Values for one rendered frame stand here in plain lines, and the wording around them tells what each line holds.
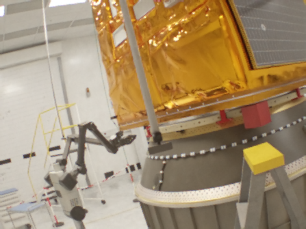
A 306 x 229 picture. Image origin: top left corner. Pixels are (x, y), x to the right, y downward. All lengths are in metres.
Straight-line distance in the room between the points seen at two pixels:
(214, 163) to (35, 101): 8.07
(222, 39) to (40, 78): 8.46
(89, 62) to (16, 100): 3.18
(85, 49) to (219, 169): 8.99
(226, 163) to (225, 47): 0.79
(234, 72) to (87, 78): 8.81
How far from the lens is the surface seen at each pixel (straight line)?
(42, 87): 9.71
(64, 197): 2.52
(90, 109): 10.08
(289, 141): 2.13
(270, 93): 1.88
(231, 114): 2.07
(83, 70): 10.30
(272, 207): 2.06
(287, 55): 2.13
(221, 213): 2.04
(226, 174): 2.01
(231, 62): 1.72
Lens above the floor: 1.82
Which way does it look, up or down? level
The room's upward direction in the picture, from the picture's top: 15 degrees counter-clockwise
